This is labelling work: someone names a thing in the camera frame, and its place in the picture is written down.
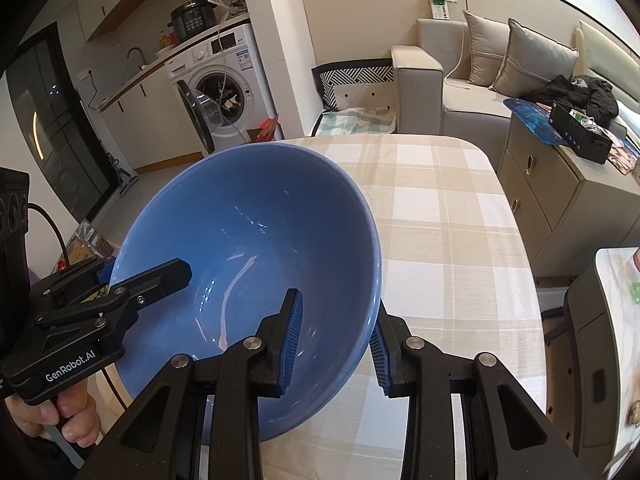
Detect blue bowl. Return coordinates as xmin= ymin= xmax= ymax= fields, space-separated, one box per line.
xmin=112 ymin=141 xmax=382 ymax=440

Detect large beige plate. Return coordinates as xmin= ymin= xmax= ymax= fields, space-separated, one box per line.
xmin=93 ymin=364 xmax=132 ymax=434

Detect person's left hand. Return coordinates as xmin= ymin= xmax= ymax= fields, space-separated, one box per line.
xmin=4 ymin=380 xmax=101 ymax=448

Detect cardboard box on floor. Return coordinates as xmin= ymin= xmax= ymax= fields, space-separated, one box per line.
xmin=52 ymin=219 xmax=119 ymax=272

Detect checked beige tablecloth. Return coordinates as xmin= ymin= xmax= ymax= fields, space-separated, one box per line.
xmin=260 ymin=134 xmax=547 ymax=479

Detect white washing machine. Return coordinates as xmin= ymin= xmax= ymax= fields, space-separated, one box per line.
xmin=165 ymin=21 xmax=277 ymax=154

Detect grey sofa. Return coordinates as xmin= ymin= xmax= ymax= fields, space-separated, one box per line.
xmin=390 ymin=18 xmax=639 ymax=166

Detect black pressure cooker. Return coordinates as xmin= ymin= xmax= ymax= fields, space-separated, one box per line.
xmin=169 ymin=0 xmax=218 ymax=44

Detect black patterned chair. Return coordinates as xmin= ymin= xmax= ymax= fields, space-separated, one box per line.
xmin=311 ymin=58 xmax=397 ymax=136

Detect black rectangular box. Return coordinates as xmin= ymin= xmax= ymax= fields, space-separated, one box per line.
xmin=549 ymin=103 xmax=612 ymax=165

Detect black clothes pile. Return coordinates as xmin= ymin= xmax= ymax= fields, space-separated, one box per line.
xmin=520 ymin=75 xmax=620 ymax=128

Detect grey cushion right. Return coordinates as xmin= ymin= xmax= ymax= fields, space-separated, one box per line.
xmin=490 ymin=18 xmax=579 ymax=98

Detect grey cushion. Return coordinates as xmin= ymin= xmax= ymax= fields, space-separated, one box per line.
xmin=490 ymin=18 xmax=579 ymax=98
xmin=463 ymin=11 xmax=510 ymax=87

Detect grey cushion left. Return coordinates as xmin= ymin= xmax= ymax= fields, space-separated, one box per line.
xmin=463 ymin=11 xmax=510 ymax=87

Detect white wall calendar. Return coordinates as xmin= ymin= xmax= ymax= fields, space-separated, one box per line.
xmin=428 ymin=0 xmax=458 ymax=21

